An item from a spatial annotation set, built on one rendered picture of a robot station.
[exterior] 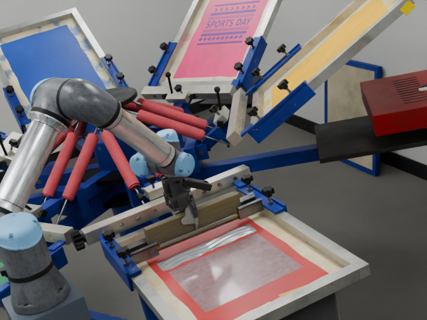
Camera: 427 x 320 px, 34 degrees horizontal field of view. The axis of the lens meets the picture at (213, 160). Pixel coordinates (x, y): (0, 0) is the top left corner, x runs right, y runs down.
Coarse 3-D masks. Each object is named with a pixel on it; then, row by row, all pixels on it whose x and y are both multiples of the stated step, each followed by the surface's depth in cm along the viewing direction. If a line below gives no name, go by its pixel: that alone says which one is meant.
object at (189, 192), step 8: (168, 184) 238; (176, 184) 238; (168, 192) 238; (176, 192) 238; (184, 192) 238; (192, 192) 239; (168, 200) 239; (176, 200) 237; (184, 200) 239; (176, 208) 237
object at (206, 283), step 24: (192, 240) 249; (192, 264) 234; (216, 264) 230; (168, 288) 223; (192, 288) 220; (216, 288) 217; (240, 288) 214; (192, 312) 208; (216, 312) 205; (240, 312) 203
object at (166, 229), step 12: (204, 204) 246; (216, 204) 246; (228, 204) 248; (240, 204) 250; (180, 216) 242; (204, 216) 245; (216, 216) 247; (144, 228) 239; (156, 228) 239; (168, 228) 241; (180, 228) 243; (192, 228) 244; (156, 240) 240
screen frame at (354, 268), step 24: (240, 192) 269; (288, 216) 242; (120, 240) 254; (312, 240) 225; (360, 264) 205; (144, 288) 220; (312, 288) 200; (336, 288) 202; (168, 312) 204; (264, 312) 194; (288, 312) 197
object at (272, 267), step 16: (224, 224) 255; (240, 224) 252; (256, 224) 250; (240, 240) 242; (256, 240) 239; (272, 240) 237; (224, 256) 234; (240, 256) 232; (256, 256) 230; (272, 256) 227; (288, 256) 225; (240, 272) 222; (256, 272) 220; (272, 272) 218; (288, 272) 216; (304, 272) 214; (320, 272) 212; (256, 288) 212; (272, 288) 210; (288, 288) 208
